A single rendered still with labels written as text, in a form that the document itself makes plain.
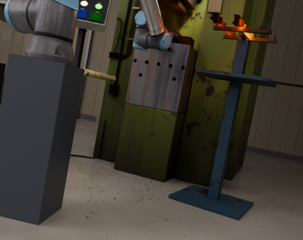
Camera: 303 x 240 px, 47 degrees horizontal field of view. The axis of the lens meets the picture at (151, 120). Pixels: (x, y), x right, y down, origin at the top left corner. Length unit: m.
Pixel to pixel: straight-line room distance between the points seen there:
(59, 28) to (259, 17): 1.91
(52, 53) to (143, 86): 1.13
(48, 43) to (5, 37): 5.14
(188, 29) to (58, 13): 1.69
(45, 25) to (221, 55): 1.40
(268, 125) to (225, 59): 3.29
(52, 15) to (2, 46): 5.13
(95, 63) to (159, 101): 3.58
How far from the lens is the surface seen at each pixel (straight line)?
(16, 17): 1.54
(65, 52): 1.37
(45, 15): 1.40
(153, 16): 1.93
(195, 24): 2.92
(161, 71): 2.34
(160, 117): 2.32
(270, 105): 5.65
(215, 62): 2.47
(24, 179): 1.38
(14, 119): 1.37
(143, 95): 2.37
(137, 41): 2.08
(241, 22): 1.97
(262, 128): 5.64
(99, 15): 2.51
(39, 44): 1.38
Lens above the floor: 0.53
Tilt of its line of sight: 3 degrees down
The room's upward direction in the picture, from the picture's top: 10 degrees clockwise
